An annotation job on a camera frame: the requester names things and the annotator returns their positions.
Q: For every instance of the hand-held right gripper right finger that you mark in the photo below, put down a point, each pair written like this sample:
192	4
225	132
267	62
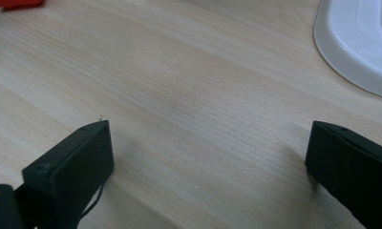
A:
354	171

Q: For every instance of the white storage box lid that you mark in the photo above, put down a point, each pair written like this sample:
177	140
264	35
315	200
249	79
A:
345	47

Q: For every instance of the red toy brick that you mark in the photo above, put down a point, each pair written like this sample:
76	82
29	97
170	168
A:
17	2

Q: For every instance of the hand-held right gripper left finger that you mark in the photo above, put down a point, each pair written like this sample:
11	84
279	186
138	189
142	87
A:
71	171

